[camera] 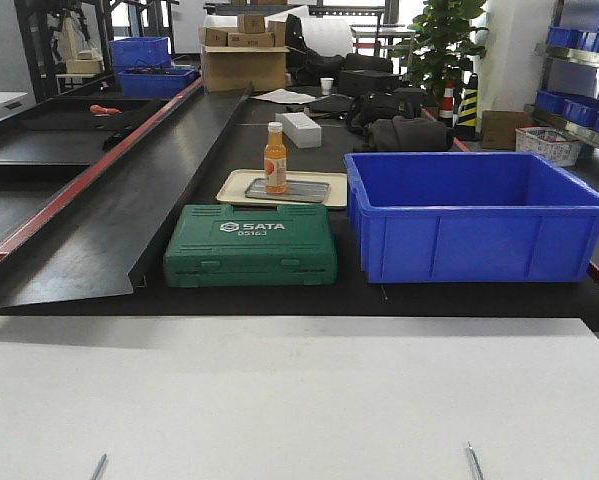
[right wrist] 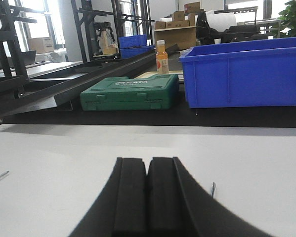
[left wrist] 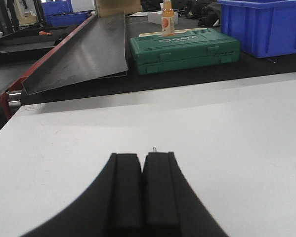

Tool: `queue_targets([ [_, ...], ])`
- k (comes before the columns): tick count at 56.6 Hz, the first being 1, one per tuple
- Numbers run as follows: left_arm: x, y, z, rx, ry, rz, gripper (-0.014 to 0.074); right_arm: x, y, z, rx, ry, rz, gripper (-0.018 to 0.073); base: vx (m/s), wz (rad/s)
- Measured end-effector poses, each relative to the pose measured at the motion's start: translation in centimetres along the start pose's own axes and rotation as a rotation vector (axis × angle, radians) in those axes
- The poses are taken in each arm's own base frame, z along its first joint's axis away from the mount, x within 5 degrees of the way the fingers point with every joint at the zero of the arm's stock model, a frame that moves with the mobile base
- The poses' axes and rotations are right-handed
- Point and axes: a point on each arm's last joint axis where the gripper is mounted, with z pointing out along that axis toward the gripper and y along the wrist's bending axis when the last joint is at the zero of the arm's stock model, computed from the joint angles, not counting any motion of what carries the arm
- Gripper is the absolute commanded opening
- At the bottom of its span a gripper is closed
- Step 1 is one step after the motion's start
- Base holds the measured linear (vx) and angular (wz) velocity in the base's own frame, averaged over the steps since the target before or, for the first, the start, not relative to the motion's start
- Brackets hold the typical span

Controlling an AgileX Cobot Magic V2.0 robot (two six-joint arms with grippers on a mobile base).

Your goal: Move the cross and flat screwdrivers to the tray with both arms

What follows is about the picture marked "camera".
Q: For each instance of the green black screwdriver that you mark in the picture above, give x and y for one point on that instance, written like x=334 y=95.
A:
x=474 y=462
x=100 y=467

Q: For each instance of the small metal tray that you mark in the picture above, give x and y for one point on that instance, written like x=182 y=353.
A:
x=296 y=191

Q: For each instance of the beige plastic tray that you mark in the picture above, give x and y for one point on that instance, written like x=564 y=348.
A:
x=234 y=188

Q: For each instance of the green SATA tool case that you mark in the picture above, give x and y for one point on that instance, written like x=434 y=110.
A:
x=217 y=245

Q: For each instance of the orange juice bottle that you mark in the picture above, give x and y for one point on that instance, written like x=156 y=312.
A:
x=275 y=160

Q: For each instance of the white rectangular box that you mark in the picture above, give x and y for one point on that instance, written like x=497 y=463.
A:
x=300 y=129

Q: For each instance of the large blue plastic bin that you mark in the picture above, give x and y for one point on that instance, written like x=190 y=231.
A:
x=470 y=217

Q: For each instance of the dark folded jacket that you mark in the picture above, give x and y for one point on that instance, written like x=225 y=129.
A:
x=400 y=134

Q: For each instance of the white paper cup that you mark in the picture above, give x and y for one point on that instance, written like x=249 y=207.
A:
x=326 y=85

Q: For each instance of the large open cardboard box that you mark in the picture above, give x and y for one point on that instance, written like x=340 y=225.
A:
x=231 y=68

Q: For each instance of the blue bin far left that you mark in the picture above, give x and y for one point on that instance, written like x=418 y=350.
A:
x=164 y=83

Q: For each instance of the green potted plant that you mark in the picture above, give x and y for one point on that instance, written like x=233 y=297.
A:
x=443 y=48

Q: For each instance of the white mesh basket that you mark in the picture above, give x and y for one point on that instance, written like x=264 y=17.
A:
x=550 y=143

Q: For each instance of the orange handled tool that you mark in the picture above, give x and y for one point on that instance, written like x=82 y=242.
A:
x=96 y=109

